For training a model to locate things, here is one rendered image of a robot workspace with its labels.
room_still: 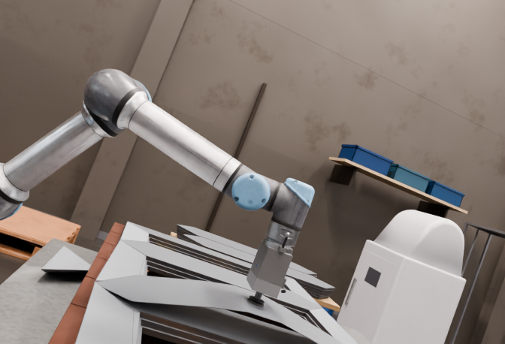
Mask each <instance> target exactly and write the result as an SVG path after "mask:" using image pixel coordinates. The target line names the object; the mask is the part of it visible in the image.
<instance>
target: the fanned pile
mask: <svg viewBox="0 0 505 344"><path fill-rule="evenodd" d="M90 267H91V265H90V264H88V263H87V262H85V261H84V260H83V259H82V258H80V257H79V256H77V255H76V254H74V253H73V252H72V251H71V250H69V249H67V248H66V247H65V246H63V247H62V248H61V249H60V250H59V251H58V252H57V253H56V254H55V255H54V256H53V257H52V258H51V259H50V261H49V262H48V263H47V264H46V265H45V266H44V267H43V268H42V269H41V270H43V271H44V272H54V273H87V272H88V270H89V269H90Z"/></svg>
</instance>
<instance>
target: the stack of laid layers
mask: <svg viewBox="0 0 505 344"><path fill-rule="evenodd" d="M148 243H152V244H154V245H157V246H161V247H163V248H166V249H170V250H172V251H174V252H178V253H180V254H183V255H187V256H189V257H192V258H196V259H198V260H201V261H205V262H207V263H209V264H213V265H216V266H218V267H222V268H225V269H227V270H231V271H234V272H236V273H239V274H242V275H245V276H248V273H249V270H250V268H248V267H244V266H242V265H239V264H236V263H233V262H230V261H226V260H224V259H222V258H218V257H216V256H213V255H209V254H207V253H204V252H201V251H198V250H196V249H192V248H189V247H187V246H183V245H181V244H179V243H175V242H172V241H170V240H166V239H163V238H161V237H157V236H155V235H152V234H149V237H148ZM148 270H150V271H153V272H155V273H159V274H162V275H164V276H168V277H171V278H174V279H191V280H201V281H207V282H217V283H222V284H228V285H231V284H229V283H227V282H223V281H220V280H218V279H214V278H211V277H209V276H205V275H202V274H200V273H196V272H193V271H191V270H187V269H184V268H182V267H178V266H175V265H173V264H169V263H166V262H164V261H160V260H157V259H155V258H151V257H148V256H145V258H144V263H143V266H142V269H141V274H140V275H141V276H147V271H148ZM109 292H110V293H111V294H113V295H115V296H116V297H118V298H119V299H120V300H122V301H123V302H124V303H126V304H128V305H129V306H130V307H131V308H133V309H134V326H133V343H132V344H141V336H142V334H146V335H149V336H154V337H156V338H159V339H163V340H167V341H169V342H174V343H176V344H318V343H316V342H314V341H312V340H311V339H309V338H307V337H305V336H304V335H302V334H300V333H297V332H294V331H291V330H287V329H285V328H282V327H278V326H275V325H272V324H268V323H266V322H263V321H259V320H256V319H254V318H250V317H247V316H245V315H240V314H237V313H235V312H231V311H228V310H226V309H217V308H210V307H199V306H179V305H168V304H158V303H140V302H131V301H130V300H127V299H125V298H124V297H121V296H119V295H117V294H114V293H113V292H111V291H109ZM264 296H265V295H264ZM266 297H267V298H269V299H271V300H272V301H274V302H276V303H278V304H279V305H281V306H284V307H285V308H287V309H289V310H290V311H292V312H293V313H295V314H296V315H298V316H300V317H302V318H303V319H304V320H306V321H308V322H309V323H311V324H312V325H314V326H316V327H317V328H319V329H320V330H323V331H324V332H326V333H327V334H329V335H330V336H331V334H330V333H329V332H328V331H327V330H326V329H325V328H324V327H323V326H322V325H321V323H320V322H319V321H318V320H317V319H316V318H315V317H314V315H313V314H312V313H311V312H310V311H309V310H308V309H304V308H301V307H299V306H295V305H292V304H290V303H286V302H283V301H281V300H277V299H274V298H272V297H268V296H266Z"/></svg>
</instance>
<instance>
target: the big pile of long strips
mask: <svg viewBox="0 0 505 344"><path fill-rule="evenodd" d="M176 233H177V235H176V236H177V238H178V239H180V240H184V241H186V242H189V243H192V244H195V245H197V246H201V247H204V248H206V249H209V250H212V251H214V252H218V253H221V254H223V255H227V256H229V257H232V258H236V259H238V260H241V261H244V262H246V263H249V264H253V261H254V258H255V256H256V253H257V251H258V250H257V249H253V248H251V247H248V246H245V245H242V244H240V243H236V242H234V241H231V240H228V239H225V238H223V237H220V236H217V235H215V234H211V233H209V232H206V231H203V230H200V229H198V228H194V227H189V226H185V225H177V232H176ZM286 276H287V277H290V278H293V279H294V280H295V281H296V282H297V283H298V284H299V285H300V286H301V287H302V288H303V289H304V290H305V291H306V292H307V293H308V294H309V295H310V296H311V297H312V298H315V299H317V300H321V299H328V298H329V297H330V296H331V294H332V292H333V291H334V289H335V287H333V286H331V285H329V284H327V283H325V282H323V281H321V280H319V279H317V274H316V273H314V272H312V271H310V270H308V269H306V268H304V267H302V266H300V265H298V264H295V263H293V262H291V263H290V265H289V269H288V271H287V273H286Z"/></svg>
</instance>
